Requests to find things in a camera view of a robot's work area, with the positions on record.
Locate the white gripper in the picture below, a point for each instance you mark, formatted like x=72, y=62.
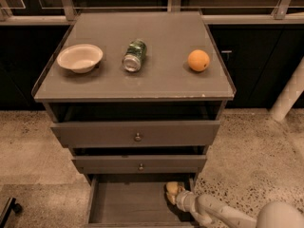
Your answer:
x=184, y=199

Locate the yellow sponge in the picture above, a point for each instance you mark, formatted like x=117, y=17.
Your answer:
x=172, y=188

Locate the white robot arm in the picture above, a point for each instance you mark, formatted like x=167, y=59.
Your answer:
x=275, y=214

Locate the grey bottom drawer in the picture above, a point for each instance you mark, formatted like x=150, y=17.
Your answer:
x=136, y=201

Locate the grey drawer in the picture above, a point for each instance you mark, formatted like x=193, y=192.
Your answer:
x=129, y=164
x=136, y=201
x=121, y=134

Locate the top drawer knob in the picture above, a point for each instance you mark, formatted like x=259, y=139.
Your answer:
x=138, y=137

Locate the grey middle drawer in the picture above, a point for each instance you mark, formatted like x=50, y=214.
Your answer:
x=129, y=164

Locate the grey drawer cabinet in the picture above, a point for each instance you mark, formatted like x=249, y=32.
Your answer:
x=164, y=89

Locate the grey top drawer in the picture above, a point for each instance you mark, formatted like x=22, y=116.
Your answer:
x=121, y=134

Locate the orange fruit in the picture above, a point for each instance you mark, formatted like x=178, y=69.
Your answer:
x=198, y=60

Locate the green soda can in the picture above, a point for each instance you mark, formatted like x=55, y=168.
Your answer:
x=135, y=55

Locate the white bowl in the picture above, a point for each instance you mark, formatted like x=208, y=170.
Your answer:
x=80, y=58

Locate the black caster wheel base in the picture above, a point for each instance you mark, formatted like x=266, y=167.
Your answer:
x=10, y=206

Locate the metal railing frame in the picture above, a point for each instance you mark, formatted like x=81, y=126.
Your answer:
x=213, y=12

